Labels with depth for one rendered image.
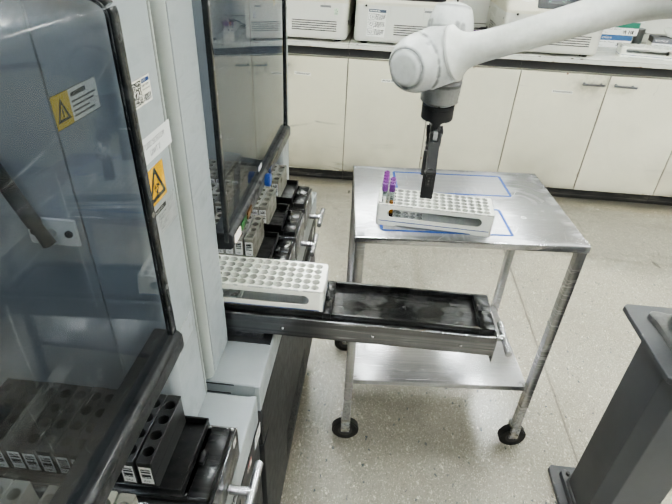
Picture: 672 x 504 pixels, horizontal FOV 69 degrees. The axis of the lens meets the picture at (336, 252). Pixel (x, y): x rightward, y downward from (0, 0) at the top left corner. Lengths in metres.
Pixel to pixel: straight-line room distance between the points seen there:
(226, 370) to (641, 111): 3.06
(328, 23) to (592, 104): 1.65
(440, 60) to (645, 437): 1.03
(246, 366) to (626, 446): 1.00
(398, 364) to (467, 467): 0.41
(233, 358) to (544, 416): 1.33
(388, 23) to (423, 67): 2.18
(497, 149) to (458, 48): 2.43
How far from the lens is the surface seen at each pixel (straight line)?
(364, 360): 1.67
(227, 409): 0.95
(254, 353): 1.04
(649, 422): 1.47
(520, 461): 1.90
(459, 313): 1.07
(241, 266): 1.07
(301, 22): 3.19
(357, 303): 1.06
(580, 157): 3.57
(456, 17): 1.15
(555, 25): 1.04
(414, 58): 0.97
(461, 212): 1.29
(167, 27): 0.70
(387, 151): 3.33
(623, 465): 1.59
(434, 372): 1.67
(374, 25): 3.15
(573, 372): 2.28
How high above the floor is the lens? 1.47
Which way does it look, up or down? 33 degrees down
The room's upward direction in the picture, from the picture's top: 3 degrees clockwise
